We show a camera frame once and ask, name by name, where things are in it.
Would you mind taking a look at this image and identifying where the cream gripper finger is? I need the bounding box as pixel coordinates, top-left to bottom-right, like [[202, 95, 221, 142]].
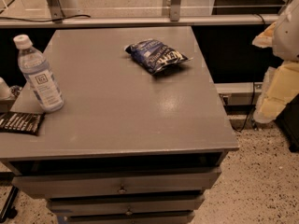
[[253, 61, 299, 123], [252, 22, 277, 49]]

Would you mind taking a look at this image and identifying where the blue chip bag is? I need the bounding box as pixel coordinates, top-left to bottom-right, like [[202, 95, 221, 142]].
[[124, 39, 191, 75]]

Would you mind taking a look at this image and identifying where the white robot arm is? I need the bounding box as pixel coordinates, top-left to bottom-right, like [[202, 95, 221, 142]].
[[252, 0, 299, 123]]

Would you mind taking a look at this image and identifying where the clear plastic water bottle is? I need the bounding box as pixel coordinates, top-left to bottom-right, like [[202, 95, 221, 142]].
[[13, 35, 64, 113]]

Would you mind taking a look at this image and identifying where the top grey drawer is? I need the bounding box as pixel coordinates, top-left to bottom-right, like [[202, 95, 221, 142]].
[[12, 167, 221, 199]]

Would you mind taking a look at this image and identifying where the grey drawer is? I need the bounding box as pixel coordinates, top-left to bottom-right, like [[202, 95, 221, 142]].
[[12, 167, 221, 199], [64, 211, 194, 224], [47, 193, 205, 217]]

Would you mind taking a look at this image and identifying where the middle grey drawer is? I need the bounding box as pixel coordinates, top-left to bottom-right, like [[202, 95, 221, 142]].
[[47, 193, 205, 217]]

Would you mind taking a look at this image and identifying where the grey drawer cabinet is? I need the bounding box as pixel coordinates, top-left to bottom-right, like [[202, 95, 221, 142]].
[[0, 26, 240, 224]]

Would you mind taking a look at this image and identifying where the bottom grey drawer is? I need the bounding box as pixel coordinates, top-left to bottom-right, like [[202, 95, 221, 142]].
[[64, 211, 194, 224]]

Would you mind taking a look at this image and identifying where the dark striped snack packet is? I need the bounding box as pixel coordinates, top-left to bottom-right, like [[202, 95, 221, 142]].
[[0, 111, 45, 135]]

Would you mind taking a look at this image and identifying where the black stand leg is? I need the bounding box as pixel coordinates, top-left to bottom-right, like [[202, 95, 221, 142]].
[[0, 187, 19, 224]]

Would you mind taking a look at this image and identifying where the black hanging cable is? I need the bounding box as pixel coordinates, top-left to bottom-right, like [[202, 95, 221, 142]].
[[232, 13, 266, 133]]

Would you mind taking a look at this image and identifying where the black cable on rail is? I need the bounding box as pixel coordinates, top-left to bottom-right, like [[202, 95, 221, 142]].
[[0, 13, 92, 23]]

